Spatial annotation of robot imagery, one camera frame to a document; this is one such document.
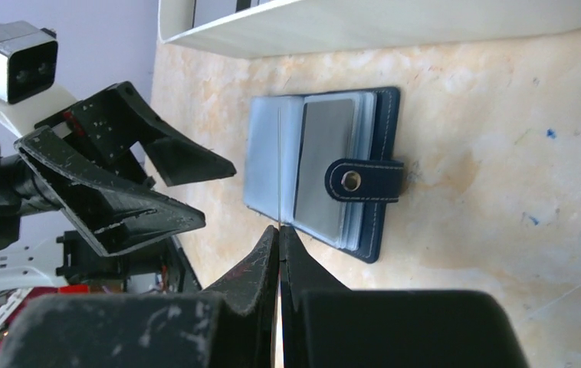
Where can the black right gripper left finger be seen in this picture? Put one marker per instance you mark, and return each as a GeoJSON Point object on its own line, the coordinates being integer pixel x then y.
{"type": "Point", "coordinates": [230, 323]}

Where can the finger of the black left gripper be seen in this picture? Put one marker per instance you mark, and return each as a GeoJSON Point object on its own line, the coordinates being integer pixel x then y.
{"type": "Point", "coordinates": [105, 126]}
{"type": "Point", "coordinates": [114, 215]}

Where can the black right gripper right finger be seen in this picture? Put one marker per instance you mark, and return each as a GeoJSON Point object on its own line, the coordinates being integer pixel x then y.
{"type": "Point", "coordinates": [326, 324]}

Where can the blue leather card holder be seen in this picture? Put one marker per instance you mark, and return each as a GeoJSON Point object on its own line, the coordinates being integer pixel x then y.
{"type": "Point", "coordinates": [365, 180]}

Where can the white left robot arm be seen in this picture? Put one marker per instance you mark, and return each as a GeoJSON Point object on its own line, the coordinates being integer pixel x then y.
{"type": "Point", "coordinates": [50, 252]}

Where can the grey card in holder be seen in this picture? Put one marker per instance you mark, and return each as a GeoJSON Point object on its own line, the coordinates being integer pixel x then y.
{"type": "Point", "coordinates": [327, 132]}

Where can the white oval plastic bin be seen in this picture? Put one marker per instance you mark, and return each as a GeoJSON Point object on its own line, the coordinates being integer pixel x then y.
{"type": "Point", "coordinates": [278, 28]}

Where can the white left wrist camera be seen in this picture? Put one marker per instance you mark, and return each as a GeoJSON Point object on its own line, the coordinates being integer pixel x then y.
{"type": "Point", "coordinates": [28, 60]}

